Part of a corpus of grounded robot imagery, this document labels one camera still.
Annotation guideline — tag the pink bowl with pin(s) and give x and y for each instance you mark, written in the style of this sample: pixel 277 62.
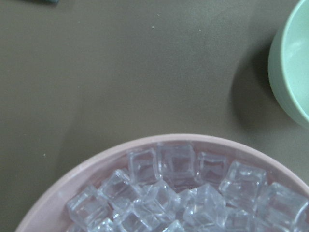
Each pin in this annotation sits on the pink bowl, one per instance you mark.
pixel 49 213

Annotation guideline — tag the green bowl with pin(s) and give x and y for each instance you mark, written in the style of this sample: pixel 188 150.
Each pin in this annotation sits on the green bowl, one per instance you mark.
pixel 288 65

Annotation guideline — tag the pile of clear ice cubes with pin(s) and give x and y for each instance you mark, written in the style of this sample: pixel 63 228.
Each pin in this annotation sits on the pile of clear ice cubes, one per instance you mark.
pixel 172 188

